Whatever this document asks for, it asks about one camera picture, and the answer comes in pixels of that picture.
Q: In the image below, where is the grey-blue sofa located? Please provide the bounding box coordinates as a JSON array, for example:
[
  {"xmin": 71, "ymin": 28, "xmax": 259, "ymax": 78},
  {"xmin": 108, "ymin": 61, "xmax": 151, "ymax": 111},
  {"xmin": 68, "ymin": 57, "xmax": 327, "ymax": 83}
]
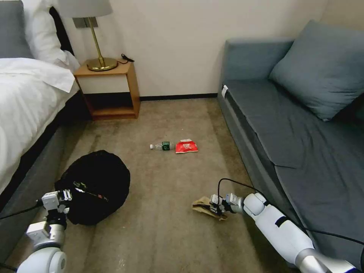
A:
[{"xmin": 217, "ymin": 38, "xmax": 364, "ymax": 269}]

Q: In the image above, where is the silver wall socket plate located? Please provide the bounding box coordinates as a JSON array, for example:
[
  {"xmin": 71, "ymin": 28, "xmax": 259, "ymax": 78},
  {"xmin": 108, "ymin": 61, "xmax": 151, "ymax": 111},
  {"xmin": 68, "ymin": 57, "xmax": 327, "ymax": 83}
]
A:
[{"xmin": 72, "ymin": 17, "xmax": 99, "ymax": 29}]

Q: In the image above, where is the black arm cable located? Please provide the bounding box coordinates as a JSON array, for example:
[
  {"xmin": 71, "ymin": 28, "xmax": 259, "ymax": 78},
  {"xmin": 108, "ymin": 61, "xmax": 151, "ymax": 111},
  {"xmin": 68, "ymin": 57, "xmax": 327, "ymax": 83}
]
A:
[
  {"xmin": 218, "ymin": 178, "xmax": 364, "ymax": 246},
  {"xmin": 0, "ymin": 200, "xmax": 44, "ymax": 220}
]

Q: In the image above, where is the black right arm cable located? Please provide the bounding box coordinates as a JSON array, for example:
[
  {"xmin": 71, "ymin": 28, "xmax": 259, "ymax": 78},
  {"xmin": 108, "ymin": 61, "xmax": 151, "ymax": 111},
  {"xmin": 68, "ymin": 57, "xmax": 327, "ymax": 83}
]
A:
[{"xmin": 218, "ymin": 178, "xmax": 364, "ymax": 246}]

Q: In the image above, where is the grey bed frame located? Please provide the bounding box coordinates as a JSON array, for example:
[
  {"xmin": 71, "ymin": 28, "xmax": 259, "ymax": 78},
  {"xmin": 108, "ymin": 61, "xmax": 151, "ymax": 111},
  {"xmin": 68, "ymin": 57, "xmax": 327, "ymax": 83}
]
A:
[{"xmin": 0, "ymin": 85, "xmax": 93, "ymax": 256}]

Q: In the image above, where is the red snack packet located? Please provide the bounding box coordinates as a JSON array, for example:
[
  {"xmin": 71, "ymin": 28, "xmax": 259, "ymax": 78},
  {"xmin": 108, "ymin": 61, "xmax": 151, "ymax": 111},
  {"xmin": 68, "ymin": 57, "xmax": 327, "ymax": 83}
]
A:
[{"xmin": 174, "ymin": 138, "xmax": 199, "ymax": 154}]

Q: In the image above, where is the white pillow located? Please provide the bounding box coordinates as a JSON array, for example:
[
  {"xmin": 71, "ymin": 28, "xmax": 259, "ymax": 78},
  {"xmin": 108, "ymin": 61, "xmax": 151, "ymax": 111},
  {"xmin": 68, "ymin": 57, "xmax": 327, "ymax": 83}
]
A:
[{"xmin": 21, "ymin": 0, "xmax": 81, "ymax": 72}]

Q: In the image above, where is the grey padded headboard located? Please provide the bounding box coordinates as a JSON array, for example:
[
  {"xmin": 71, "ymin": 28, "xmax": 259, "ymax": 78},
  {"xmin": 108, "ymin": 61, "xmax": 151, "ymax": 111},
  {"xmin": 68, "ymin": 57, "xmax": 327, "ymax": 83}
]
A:
[{"xmin": 0, "ymin": 0, "xmax": 33, "ymax": 60}]

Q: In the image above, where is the grey-blue sofa cushion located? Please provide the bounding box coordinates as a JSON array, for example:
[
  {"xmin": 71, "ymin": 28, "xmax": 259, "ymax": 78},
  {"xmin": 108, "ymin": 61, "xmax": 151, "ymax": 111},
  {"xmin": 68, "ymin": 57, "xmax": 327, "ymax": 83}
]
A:
[{"xmin": 268, "ymin": 19, "xmax": 364, "ymax": 122}]

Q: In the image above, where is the brass table lamp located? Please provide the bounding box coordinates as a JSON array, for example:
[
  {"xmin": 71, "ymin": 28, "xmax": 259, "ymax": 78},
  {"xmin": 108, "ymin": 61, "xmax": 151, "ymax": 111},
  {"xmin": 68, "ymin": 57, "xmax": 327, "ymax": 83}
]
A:
[{"xmin": 58, "ymin": 0, "xmax": 119, "ymax": 72}]

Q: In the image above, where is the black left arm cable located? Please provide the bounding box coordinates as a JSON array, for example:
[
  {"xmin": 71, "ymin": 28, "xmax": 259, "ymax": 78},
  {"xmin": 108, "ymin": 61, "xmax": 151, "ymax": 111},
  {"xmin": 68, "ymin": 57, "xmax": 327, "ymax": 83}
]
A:
[{"xmin": 0, "ymin": 200, "xmax": 44, "ymax": 220}]

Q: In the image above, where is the trash bin with black bag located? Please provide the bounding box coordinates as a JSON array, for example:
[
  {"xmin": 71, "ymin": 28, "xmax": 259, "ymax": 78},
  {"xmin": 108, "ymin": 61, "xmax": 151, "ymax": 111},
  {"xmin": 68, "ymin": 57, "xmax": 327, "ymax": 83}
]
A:
[{"xmin": 54, "ymin": 150, "xmax": 131, "ymax": 226}]

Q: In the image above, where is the white bed duvet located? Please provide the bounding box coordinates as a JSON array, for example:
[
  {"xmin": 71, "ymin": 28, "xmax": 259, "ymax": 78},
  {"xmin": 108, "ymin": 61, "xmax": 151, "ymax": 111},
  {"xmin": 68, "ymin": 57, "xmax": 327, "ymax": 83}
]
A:
[{"xmin": 0, "ymin": 57, "xmax": 81, "ymax": 195}]

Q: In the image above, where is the black skirting board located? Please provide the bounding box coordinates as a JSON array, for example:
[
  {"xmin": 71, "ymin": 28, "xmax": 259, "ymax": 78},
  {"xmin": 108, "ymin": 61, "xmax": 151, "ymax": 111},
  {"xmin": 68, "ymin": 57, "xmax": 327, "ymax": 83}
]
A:
[{"xmin": 140, "ymin": 93, "xmax": 219, "ymax": 102}]

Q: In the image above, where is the clear bottle with green label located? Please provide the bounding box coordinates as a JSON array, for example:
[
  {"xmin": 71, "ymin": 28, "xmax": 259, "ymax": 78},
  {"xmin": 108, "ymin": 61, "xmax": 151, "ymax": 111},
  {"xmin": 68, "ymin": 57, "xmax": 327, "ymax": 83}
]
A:
[{"xmin": 150, "ymin": 141, "xmax": 175, "ymax": 152}]

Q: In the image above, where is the wooden nightstand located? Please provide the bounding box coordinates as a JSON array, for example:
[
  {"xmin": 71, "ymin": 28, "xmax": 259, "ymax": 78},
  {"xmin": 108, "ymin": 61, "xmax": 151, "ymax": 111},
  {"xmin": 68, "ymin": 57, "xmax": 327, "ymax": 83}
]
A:
[{"xmin": 74, "ymin": 61, "xmax": 141, "ymax": 122}]

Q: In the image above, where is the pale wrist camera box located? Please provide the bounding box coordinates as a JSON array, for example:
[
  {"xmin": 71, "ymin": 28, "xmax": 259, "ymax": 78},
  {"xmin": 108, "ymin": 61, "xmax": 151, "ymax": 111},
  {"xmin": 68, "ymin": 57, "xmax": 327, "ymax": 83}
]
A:
[{"xmin": 42, "ymin": 192, "xmax": 61, "ymax": 210}]

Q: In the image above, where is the black pillow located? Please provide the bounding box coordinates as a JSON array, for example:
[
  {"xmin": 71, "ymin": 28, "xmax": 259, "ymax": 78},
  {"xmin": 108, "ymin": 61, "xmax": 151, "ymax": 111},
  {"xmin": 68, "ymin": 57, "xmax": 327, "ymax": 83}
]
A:
[{"xmin": 49, "ymin": 6, "xmax": 75, "ymax": 56}]

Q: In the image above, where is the brown paper bag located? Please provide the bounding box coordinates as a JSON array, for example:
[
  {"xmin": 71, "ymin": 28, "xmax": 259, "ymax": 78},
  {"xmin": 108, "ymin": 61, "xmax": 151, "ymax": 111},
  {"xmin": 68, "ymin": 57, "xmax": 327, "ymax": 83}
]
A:
[{"xmin": 191, "ymin": 196, "xmax": 229, "ymax": 220}]

